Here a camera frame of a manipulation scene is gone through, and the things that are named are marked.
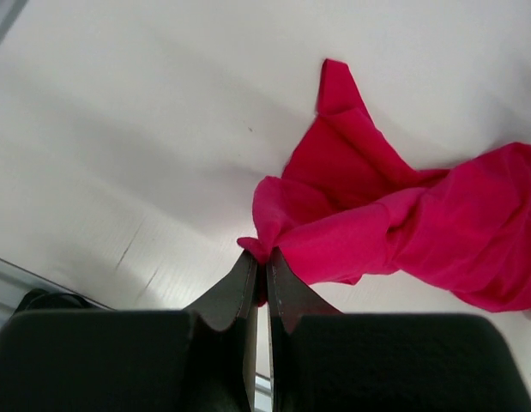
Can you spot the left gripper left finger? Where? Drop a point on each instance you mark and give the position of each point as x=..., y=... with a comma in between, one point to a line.
x=62, y=352

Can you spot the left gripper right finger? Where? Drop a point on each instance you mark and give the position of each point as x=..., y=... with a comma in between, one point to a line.
x=326, y=360

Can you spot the magenta t shirt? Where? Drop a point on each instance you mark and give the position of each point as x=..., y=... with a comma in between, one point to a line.
x=347, y=205

